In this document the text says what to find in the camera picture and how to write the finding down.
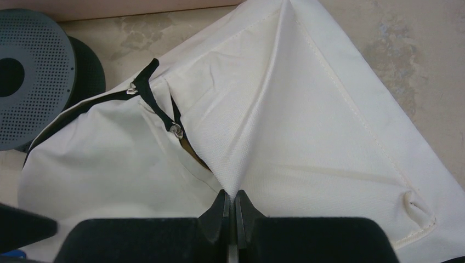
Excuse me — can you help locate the black filament spool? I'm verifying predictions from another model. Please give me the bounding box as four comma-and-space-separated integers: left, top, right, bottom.
1, 9, 106, 152

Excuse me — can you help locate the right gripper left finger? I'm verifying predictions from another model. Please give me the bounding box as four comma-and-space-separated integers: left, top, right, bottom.
54, 190, 230, 262

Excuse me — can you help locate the blue eraser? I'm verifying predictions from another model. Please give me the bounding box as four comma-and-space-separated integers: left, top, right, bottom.
1, 249, 27, 259

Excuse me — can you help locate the cream canvas backpack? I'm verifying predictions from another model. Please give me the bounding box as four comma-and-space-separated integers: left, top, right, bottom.
18, 1, 464, 262

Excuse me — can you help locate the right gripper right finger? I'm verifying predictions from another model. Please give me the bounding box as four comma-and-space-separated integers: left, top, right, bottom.
235, 190, 399, 262

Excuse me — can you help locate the pink translucent storage box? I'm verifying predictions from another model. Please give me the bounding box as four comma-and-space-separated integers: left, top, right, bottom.
1, 0, 241, 21

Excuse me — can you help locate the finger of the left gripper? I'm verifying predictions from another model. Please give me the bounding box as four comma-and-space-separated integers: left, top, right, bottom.
1, 204, 58, 253

